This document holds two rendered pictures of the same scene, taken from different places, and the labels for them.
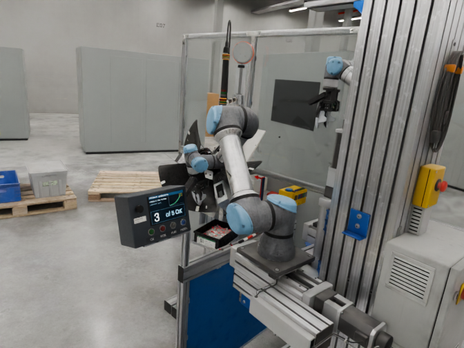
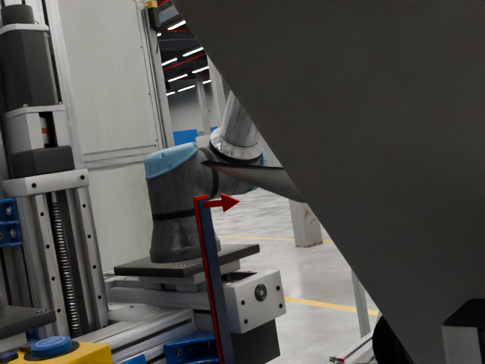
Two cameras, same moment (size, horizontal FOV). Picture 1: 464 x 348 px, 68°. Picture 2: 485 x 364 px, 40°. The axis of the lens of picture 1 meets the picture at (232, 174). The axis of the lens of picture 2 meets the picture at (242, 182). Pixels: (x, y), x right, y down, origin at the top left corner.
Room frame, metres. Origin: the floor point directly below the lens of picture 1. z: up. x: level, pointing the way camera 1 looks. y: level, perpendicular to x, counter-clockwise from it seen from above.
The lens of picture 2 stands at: (2.63, -0.20, 1.25)
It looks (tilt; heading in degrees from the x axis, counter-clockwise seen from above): 3 degrees down; 174
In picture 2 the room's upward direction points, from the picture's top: 9 degrees counter-clockwise
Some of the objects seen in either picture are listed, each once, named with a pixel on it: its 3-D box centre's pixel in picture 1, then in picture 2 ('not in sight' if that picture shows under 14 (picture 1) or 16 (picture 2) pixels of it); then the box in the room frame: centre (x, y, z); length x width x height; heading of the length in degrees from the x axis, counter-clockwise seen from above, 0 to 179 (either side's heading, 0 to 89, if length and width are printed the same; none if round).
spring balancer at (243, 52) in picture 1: (243, 52); not in sight; (2.73, -0.01, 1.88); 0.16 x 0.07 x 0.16; 82
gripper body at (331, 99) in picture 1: (329, 99); not in sight; (1.84, -0.48, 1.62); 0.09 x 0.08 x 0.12; 47
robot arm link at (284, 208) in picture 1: (279, 213); (177, 177); (1.23, -0.19, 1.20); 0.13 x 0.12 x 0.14; 117
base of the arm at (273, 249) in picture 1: (277, 240); (182, 232); (1.24, -0.20, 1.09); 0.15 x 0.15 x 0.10
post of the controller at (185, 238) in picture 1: (185, 245); not in sight; (1.38, 0.18, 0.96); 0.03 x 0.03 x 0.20; 47
